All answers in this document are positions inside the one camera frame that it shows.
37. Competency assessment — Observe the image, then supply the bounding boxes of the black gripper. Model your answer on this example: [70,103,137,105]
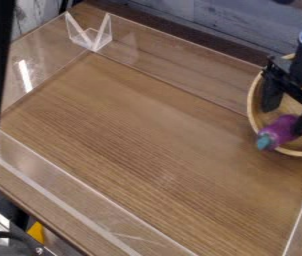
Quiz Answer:
[260,56,302,136]

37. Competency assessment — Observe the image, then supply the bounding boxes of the purple toy eggplant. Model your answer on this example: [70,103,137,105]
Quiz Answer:
[256,114,299,150]

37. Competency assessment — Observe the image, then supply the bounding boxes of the brown wooden bowl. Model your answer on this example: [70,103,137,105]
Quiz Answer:
[245,52,302,158]

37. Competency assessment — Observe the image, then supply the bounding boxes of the clear acrylic tray walls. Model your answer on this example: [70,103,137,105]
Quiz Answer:
[0,5,302,256]

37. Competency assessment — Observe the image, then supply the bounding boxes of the yellow object under table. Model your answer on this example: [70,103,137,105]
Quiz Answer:
[26,222,45,243]

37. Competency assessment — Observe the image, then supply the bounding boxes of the clear acrylic corner bracket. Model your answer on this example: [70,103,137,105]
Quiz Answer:
[64,13,112,52]

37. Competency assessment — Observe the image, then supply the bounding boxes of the black cable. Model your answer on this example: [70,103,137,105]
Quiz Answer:
[0,229,37,256]

